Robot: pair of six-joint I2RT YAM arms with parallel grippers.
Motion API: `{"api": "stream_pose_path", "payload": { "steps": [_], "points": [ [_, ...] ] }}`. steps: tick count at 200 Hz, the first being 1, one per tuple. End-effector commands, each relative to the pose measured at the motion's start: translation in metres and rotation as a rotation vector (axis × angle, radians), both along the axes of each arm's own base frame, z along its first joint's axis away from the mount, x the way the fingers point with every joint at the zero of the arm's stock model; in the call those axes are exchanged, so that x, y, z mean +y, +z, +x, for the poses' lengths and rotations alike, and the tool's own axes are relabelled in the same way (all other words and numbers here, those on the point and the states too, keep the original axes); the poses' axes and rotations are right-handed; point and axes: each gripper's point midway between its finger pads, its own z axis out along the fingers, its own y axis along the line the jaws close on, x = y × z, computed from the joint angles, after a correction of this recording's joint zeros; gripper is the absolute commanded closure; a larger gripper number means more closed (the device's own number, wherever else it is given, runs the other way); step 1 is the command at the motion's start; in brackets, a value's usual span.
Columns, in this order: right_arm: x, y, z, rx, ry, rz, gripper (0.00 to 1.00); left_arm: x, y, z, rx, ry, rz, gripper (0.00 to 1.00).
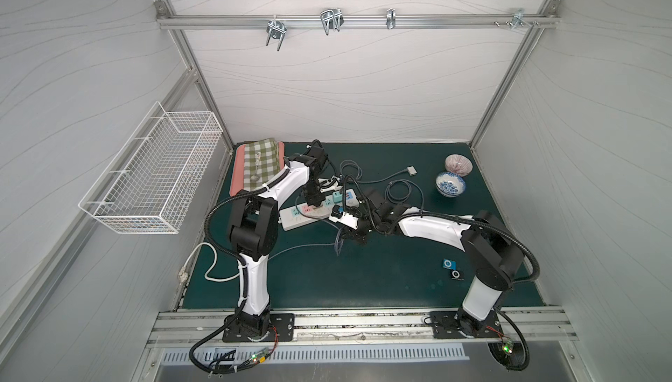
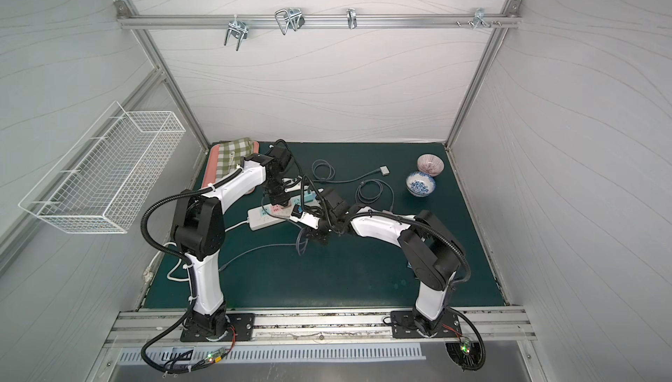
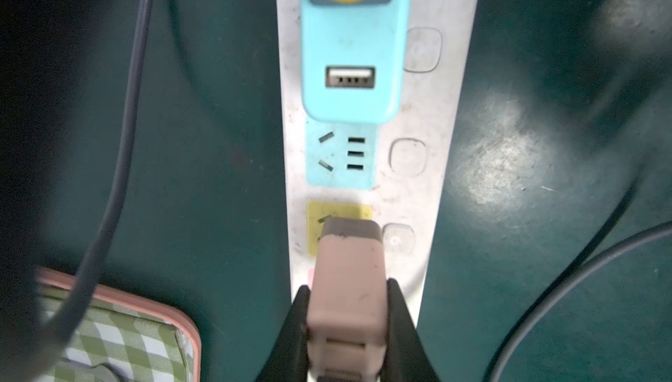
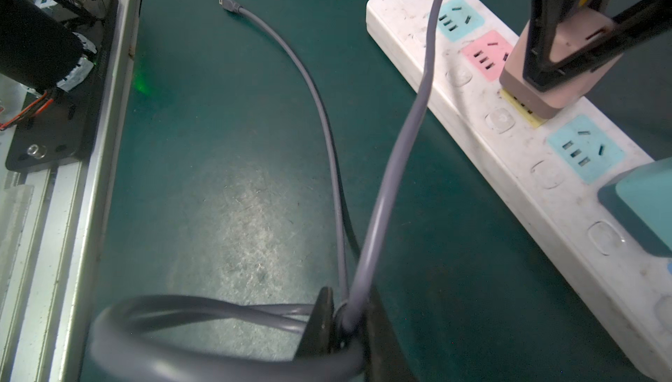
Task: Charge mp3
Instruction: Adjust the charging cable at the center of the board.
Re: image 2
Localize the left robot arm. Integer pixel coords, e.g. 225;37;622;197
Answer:
140;140;293;338

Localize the white power strip cord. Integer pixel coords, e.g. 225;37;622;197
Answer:
142;218;250;284

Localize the metal crossbar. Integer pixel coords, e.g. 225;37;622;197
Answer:
117;9;523;30

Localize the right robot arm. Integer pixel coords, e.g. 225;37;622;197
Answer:
290;188;472;336

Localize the white colourful power strip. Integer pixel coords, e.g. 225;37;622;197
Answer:
247;183;300;231

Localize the white wire basket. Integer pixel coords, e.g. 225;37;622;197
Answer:
19;102;186;234

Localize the pink charger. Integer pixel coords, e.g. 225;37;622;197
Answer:
269;203;294;217

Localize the blue patterned bowl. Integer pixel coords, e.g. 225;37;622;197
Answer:
405;171;437;197

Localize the green checkered cloth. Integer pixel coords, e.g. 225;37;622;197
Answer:
215;138;255;180

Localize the pink striped bowl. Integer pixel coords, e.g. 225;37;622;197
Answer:
416;154;445;177

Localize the aluminium front rail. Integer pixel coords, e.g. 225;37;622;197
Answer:
103;306;537;348

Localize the pink tray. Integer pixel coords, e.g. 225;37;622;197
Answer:
201;140;259;188

